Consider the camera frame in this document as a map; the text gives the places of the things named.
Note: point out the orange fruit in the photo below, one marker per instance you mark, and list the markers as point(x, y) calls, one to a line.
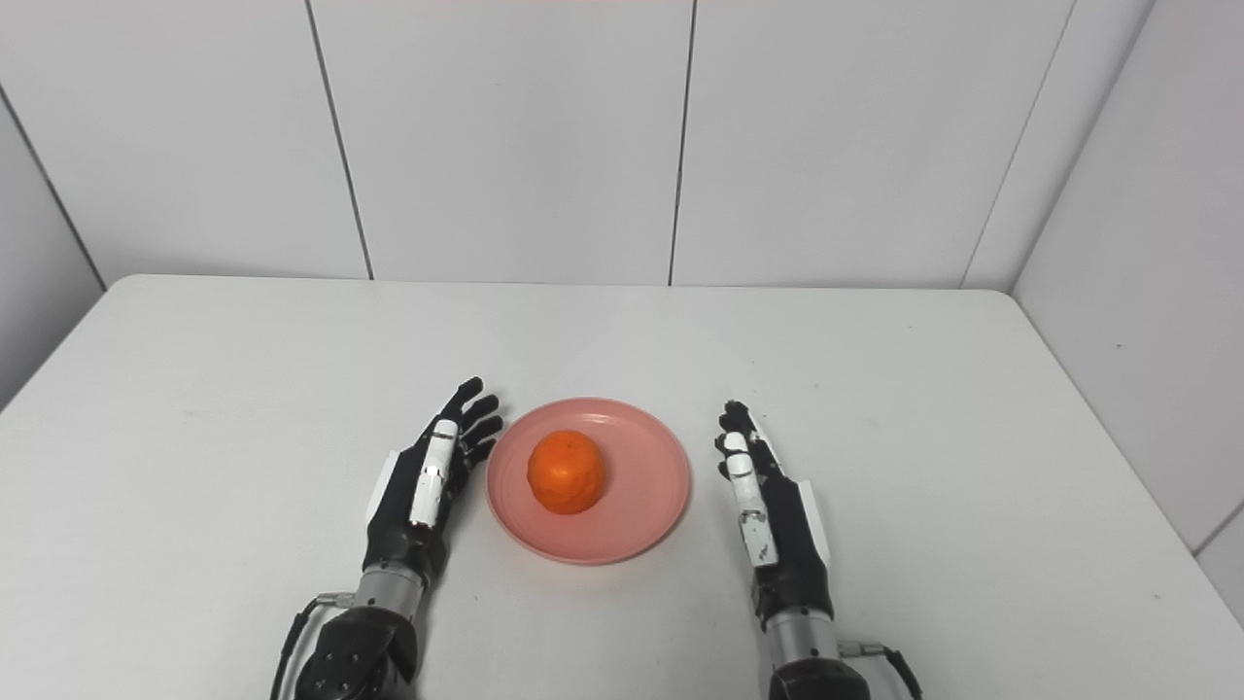
point(566, 472)

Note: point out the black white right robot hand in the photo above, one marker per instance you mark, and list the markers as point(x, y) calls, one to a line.
point(787, 544)

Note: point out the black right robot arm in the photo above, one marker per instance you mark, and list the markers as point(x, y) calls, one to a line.
point(812, 661)

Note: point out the pink round plate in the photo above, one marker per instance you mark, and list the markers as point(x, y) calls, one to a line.
point(641, 486)

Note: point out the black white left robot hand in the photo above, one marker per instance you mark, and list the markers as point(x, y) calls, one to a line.
point(408, 525)

